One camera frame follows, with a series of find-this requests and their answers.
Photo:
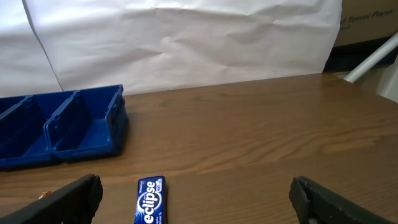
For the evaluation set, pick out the white metal pole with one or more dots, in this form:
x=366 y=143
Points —
x=370 y=59

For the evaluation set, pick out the blue candy pack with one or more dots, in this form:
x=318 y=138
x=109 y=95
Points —
x=150 y=202

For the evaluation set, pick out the blue tray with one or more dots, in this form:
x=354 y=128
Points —
x=93 y=137

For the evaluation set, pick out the gold wrapped candy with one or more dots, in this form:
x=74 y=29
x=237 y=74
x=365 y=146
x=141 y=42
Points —
x=45 y=194

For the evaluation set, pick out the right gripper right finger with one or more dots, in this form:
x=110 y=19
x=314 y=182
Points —
x=326 y=208

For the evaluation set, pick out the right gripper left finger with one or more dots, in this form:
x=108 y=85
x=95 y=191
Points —
x=62 y=205

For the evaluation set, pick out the brown cardboard box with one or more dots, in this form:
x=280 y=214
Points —
x=367 y=21

